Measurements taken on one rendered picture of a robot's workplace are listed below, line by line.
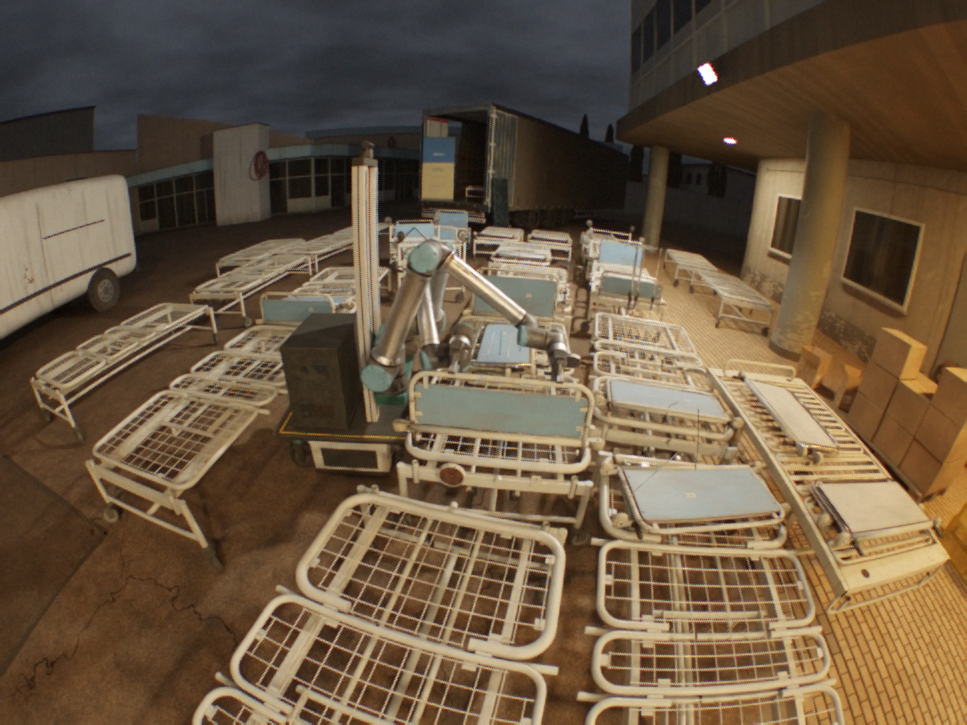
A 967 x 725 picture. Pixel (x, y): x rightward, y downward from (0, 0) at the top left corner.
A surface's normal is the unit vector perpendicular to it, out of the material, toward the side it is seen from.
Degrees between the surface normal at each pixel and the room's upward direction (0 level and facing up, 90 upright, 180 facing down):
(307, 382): 90
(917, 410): 90
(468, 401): 90
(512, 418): 90
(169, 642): 0
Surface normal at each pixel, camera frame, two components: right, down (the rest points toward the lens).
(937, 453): -1.00, -0.04
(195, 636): 0.04, -0.90
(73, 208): 1.00, -0.03
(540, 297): -0.11, 0.43
